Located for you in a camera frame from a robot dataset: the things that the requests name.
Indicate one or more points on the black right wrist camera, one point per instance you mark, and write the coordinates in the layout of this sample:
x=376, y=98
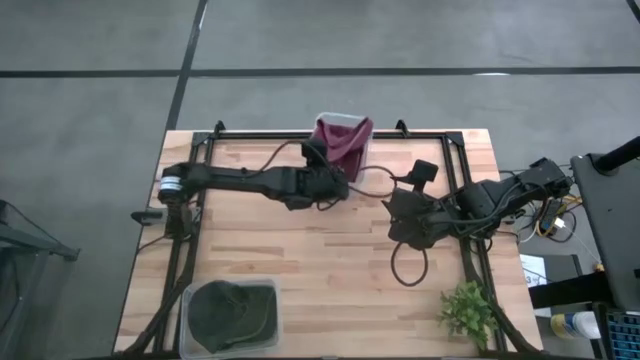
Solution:
x=426, y=171

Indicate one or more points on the maroon baseball cap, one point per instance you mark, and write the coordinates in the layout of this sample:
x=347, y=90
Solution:
x=345, y=145

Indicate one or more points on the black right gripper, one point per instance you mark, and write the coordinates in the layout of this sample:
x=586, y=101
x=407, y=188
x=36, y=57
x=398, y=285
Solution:
x=432, y=220

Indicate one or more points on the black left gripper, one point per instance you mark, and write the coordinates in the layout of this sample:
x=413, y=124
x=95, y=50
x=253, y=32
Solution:
x=317, y=186

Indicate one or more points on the blue keyboard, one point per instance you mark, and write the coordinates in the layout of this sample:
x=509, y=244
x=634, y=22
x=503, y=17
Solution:
x=625, y=335

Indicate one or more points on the dark green cloth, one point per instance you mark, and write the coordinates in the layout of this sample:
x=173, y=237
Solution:
x=215, y=315

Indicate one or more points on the black table clamp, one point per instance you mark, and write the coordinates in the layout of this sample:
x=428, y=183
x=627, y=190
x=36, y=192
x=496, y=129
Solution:
x=145, y=217

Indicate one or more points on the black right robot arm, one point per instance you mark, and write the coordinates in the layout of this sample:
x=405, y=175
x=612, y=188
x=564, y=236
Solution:
x=500, y=192

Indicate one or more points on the clear plastic bin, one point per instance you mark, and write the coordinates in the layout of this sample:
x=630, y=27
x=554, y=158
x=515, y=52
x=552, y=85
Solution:
x=332, y=114
x=184, y=320

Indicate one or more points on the small green artificial plant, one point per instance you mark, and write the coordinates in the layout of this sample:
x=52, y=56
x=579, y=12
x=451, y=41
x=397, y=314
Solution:
x=467, y=312

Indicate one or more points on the white paper sheet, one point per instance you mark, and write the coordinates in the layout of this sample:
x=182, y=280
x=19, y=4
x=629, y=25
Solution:
x=532, y=265

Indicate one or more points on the grey metal stand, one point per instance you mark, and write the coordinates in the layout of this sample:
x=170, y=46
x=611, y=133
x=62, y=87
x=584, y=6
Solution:
x=30, y=245

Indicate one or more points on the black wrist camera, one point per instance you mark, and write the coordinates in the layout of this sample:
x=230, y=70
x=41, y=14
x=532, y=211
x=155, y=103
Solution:
x=315, y=150
x=426, y=171

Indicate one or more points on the white bottle yellow label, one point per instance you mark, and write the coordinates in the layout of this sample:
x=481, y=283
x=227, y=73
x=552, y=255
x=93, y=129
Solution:
x=580, y=325

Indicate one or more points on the faded green baseball cap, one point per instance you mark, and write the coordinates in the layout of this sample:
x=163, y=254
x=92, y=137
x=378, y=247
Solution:
x=265, y=310

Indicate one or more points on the black aluminium table frame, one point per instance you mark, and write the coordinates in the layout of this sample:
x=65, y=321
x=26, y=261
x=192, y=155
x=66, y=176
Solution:
x=250, y=135

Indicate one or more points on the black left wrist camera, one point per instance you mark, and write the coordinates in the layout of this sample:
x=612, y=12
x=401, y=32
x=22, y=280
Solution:
x=315, y=150

